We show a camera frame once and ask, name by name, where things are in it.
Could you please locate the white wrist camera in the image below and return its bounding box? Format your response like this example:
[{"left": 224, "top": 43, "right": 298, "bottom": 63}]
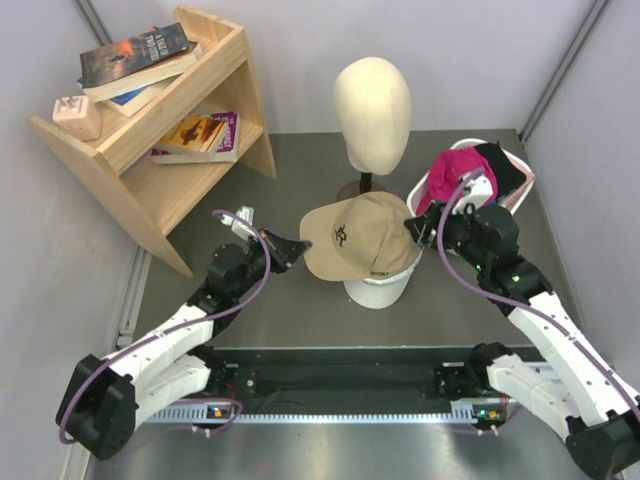
[
  {"left": 231, "top": 206, "right": 254, "bottom": 240},
  {"left": 455, "top": 175, "right": 494, "bottom": 211}
]

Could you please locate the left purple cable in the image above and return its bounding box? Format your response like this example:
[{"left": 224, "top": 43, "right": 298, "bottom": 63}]
[{"left": 55, "top": 209, "right": 274, "bottom": 445}]

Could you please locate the purple cable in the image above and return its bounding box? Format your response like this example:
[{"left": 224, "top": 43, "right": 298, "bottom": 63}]
[
  {"left": 435, "top": 167, "right": 640, "bottom": 411},
  {"left": 55, "top": 209, "right": 274, "bottom": 445}
]

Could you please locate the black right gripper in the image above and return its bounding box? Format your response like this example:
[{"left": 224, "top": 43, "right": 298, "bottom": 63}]
[{"left": 405, "top": 198, "right": 489, "bottom": 272}]

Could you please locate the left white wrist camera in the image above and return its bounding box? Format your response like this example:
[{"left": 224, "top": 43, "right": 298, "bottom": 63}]
[{"left": 231, "top": 206, "right": 254, "bottom": 240}]

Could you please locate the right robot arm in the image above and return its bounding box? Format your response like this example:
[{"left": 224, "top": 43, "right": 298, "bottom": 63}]
[{"left": 404, "top": 202, "right": 639, "bottom": 479}]

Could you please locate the beige mannequin head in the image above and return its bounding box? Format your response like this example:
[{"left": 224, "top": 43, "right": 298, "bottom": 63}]
[{"left": 333, "top": 57, "right": 411, "bottom": 176}]

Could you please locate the white slotted cable duct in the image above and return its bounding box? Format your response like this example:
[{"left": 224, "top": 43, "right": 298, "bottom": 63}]
[{"left": 146, "top": 401, "right": 509, "bottom": 429}]

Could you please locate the wooden shelf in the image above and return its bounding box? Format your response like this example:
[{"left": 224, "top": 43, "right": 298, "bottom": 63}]
[{"left": 28, "top": 5, "right": 277, "bottom": 277}]

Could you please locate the beige cap with black logo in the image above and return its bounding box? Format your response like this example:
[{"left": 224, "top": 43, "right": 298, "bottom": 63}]
[{"left": 299, "top": 191, "right": 421, "bottom": 282}]

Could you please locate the pink power adapter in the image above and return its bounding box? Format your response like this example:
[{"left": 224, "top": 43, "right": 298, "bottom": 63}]
[{"left": 52, "top": 95, "right": 103, "bottom": 141}]

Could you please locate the pink cap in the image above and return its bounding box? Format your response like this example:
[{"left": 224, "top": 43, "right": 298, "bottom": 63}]
[{"left": 416, "top": 147, "right": 498, "bottom": 215}]

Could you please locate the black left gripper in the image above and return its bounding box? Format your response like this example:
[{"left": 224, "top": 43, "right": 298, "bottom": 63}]
[{"left": 232, "top": 227, "right": 310, "bottom": 299}]

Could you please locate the blue cover book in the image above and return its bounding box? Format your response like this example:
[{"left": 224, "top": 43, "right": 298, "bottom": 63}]
[{"left": 104, "top": 78, "right": 173, "bottom": 117}]

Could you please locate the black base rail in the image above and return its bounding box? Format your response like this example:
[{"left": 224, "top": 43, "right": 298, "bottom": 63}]
[{"left": 193, "top": 346, "right": 503, "bottom": 414}]

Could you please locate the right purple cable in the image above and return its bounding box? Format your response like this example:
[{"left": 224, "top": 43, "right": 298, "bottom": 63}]
[{"left": 435, "top": 167, "right": 640, "bottom": 411}]

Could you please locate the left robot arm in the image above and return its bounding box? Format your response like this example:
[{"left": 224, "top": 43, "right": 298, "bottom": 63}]
[{"left": 55, "top": 229, "right": 312, "bottom": 460}]

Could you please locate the orange purple book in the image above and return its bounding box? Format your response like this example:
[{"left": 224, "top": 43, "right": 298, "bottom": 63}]
[{"left": 149, "top": 112, "right": 240, "bottom": 165}]

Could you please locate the dark cover paperback book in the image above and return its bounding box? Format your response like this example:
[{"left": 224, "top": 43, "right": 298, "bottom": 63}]
[{"left": 77, "top": 22, "right": 203, "bottom": 102}]

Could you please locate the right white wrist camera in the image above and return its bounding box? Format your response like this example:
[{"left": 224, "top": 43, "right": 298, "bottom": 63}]
[{"left": 455, "top": 175, "right": 494, "bottom": 211}]

